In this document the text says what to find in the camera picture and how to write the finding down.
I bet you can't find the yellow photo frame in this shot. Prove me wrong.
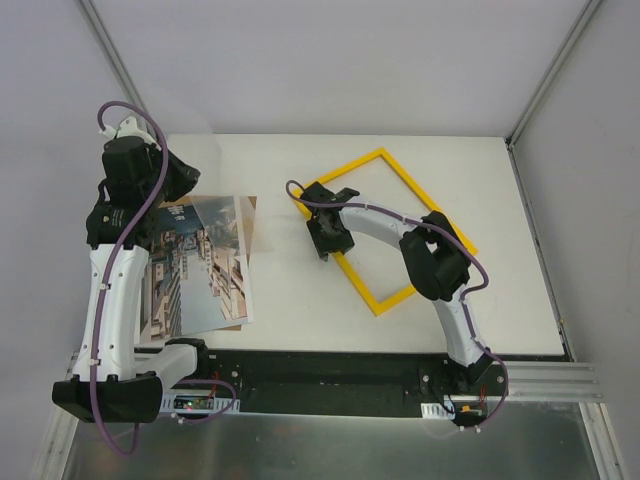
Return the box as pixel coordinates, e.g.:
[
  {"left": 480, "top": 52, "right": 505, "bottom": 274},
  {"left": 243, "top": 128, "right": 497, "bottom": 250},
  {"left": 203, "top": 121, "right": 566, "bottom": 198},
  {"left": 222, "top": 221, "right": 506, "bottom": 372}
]
[{"left": 286, "top": 147, "right": 478, "bottom": 316}]

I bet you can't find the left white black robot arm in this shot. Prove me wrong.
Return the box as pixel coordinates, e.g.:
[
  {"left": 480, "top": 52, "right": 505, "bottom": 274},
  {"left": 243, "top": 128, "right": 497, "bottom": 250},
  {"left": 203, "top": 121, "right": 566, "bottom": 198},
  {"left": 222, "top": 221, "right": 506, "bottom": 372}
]
[{"left": 52, "top": 116, "right": 212, "bottom": 423}]

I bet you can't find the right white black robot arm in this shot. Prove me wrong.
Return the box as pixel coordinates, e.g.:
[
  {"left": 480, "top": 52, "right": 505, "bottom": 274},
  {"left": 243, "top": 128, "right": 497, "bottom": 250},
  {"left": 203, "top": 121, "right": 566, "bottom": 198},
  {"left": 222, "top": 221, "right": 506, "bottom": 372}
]
[{"left": 290, "top": 182, "right": 495, "bottom": 395}]

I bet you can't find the printed street photo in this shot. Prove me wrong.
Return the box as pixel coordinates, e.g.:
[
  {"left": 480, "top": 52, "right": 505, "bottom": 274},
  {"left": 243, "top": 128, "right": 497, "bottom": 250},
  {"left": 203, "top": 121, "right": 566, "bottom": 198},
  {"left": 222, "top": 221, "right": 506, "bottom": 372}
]
[{"left": 130, "top": 195, "right": 256, "bottom": 346}]

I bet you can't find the brown cardboard backing board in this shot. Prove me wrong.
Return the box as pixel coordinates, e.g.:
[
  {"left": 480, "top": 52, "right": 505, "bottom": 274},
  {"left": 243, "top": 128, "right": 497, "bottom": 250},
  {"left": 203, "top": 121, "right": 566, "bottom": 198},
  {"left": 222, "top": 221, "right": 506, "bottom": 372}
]
[{"left": 153, "top": 194, "right": 258, "bottom": 332}]

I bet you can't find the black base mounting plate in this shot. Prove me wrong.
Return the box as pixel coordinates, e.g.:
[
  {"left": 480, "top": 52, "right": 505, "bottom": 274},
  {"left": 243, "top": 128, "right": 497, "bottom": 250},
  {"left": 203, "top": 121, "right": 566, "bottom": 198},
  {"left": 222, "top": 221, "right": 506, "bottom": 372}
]
[{"left": 173, "top": 349, "right": 507, "bottom": 418}]

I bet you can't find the shiny metal sheet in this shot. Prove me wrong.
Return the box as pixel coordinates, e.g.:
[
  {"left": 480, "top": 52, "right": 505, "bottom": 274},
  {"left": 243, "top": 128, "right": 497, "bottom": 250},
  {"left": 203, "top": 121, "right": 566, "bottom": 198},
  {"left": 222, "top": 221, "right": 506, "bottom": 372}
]
[{"left": 64, "top": 403, "right": 598, "bottom": 479}]

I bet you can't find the left aluminium corner post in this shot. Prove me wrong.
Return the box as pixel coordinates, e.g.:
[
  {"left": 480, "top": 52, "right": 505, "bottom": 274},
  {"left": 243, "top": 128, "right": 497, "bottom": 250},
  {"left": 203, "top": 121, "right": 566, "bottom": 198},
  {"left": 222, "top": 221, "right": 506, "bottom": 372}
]
[{"left": 75, "top": 0, "right": 148, "bottom": 113}]

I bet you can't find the aluminium corner post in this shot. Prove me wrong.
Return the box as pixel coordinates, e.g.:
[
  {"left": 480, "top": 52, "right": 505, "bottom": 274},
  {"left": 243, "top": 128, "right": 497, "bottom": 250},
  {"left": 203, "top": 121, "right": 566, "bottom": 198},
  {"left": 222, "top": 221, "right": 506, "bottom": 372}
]
[
  {"left": 75, "top": 0, "right": 148, "bottom": 113},
  {"left": 504, "top": 0, "right": 604, "bottom": 149}
]

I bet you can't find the right white slotted cable duct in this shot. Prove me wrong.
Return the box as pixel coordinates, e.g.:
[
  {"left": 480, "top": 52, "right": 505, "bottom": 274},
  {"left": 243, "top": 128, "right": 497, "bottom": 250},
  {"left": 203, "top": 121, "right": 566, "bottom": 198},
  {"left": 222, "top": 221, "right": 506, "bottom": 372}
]
[{"left": 421, "top": 403, "right": 456, "bottom": 421}]

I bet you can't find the white slotted cable duct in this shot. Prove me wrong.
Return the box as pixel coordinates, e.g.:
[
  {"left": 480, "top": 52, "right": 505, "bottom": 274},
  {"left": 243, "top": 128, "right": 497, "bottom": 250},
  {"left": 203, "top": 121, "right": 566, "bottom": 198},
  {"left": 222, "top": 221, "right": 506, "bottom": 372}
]
[
  {"left": 159, "top": 393, "right": 240, "bottom": 415},
  {"left": 421, "top": 403, "right": 456, "bottom": 421}
]

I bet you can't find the left white slotted cable duct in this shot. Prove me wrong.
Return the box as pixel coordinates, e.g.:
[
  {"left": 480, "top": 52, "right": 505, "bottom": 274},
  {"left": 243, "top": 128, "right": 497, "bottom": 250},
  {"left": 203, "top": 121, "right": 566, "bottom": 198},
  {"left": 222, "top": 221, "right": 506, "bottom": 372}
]
[{"left": 159, "top": 393, "right": 240, "bottom": 415}]

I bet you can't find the aluminium front rail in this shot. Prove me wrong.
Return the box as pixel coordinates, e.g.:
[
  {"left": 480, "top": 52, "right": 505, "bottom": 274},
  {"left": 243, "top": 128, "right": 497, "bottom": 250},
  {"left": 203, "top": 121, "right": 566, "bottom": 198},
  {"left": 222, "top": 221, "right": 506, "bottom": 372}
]
[{"left": 62, "top": 350, "right": 605, "bottom": 402}]

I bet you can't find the right aluminium corner post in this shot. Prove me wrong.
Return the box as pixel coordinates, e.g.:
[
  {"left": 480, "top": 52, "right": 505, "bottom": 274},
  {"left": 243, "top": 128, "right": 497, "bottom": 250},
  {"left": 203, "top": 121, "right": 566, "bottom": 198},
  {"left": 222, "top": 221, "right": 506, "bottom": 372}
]
[{"left": 504, "top": 0, "right": 604, "bottom": 149}]

